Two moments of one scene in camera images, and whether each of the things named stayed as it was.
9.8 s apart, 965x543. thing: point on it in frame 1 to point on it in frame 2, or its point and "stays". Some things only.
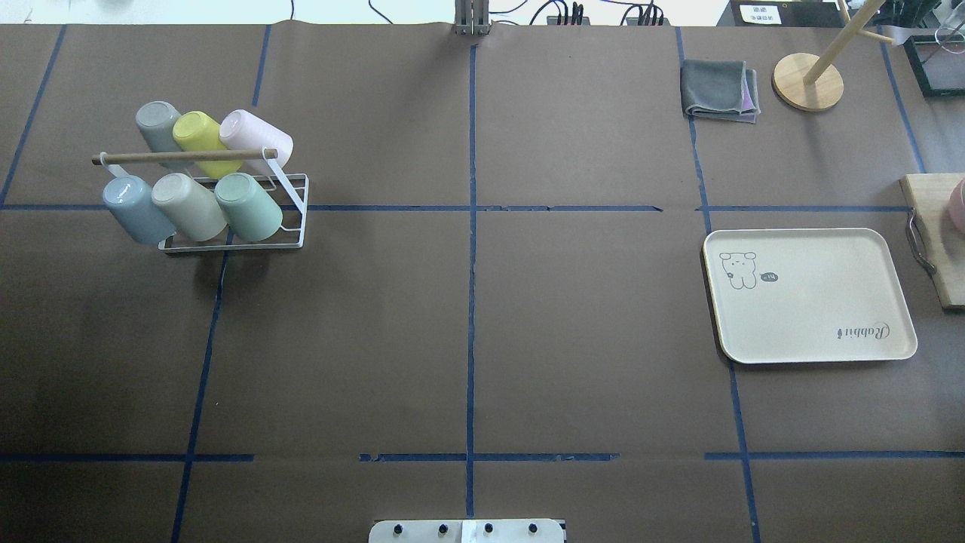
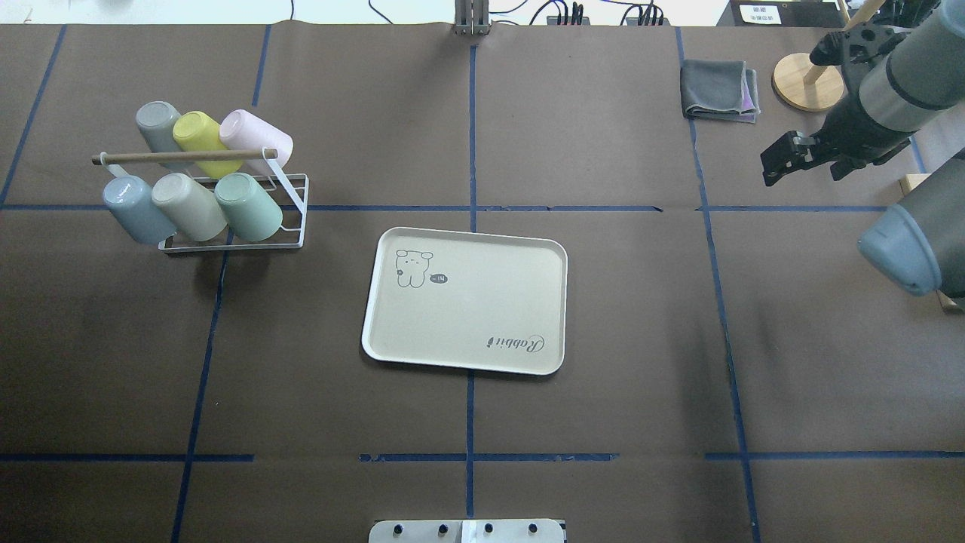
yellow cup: (196, 131) stays
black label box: (783, 13) stays
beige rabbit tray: (807, 295) to (467, 300)
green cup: (249, 211) stays
